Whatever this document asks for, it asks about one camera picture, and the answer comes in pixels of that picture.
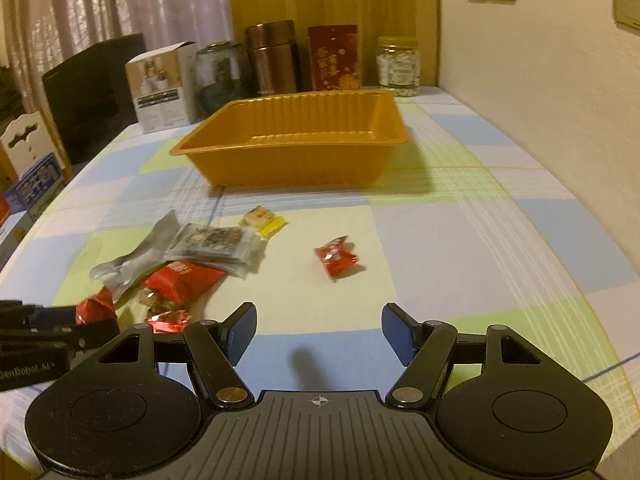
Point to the copper metal canister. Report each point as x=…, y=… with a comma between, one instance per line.
x=272, y=60

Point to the red white candy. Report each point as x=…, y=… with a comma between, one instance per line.
x=337, y=259

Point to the red tin box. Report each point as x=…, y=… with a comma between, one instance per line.
x=334, y=57

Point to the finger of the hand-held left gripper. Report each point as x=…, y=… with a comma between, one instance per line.
x=92, y=334
x=52, y=316

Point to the green glass jar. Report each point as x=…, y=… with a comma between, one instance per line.
x=220, y=80

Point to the white cardboard box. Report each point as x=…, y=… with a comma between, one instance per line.
x=160, y=90

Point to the checked tablecloth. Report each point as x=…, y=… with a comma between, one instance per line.
x=450, y=240

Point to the large red snack packet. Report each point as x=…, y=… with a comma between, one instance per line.
x=186, y=280

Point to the black chair back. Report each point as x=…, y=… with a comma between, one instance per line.
x=90, y=100

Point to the white wooden rack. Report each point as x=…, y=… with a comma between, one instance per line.
x=27, y=145

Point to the orange plastic tray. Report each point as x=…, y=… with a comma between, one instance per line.
x=300, y=165

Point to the red foil candy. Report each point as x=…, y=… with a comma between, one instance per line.
x=95, y=310
x=170, y=321

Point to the blue printed box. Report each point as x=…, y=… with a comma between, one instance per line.
x=40, y=185

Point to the brown candy clear wrapper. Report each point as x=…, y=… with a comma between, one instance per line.
x=150, y=302

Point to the clear plastic candy jar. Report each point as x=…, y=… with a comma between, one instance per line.
x=397, y=67

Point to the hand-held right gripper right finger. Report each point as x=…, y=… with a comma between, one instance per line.
x=397, y=332

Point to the red bag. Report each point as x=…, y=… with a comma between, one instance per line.
x=3, y=211

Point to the yellow snack packet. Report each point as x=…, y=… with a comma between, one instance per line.
x=262, y=221

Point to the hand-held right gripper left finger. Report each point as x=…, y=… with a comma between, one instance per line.
x=242, y=332

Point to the pale curtain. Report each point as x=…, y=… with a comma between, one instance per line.
x=100, y=5

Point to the dark clear snack packet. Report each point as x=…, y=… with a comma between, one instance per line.
x=210, y=241

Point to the silver foil packet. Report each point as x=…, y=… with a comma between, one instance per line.
x=142, y=256

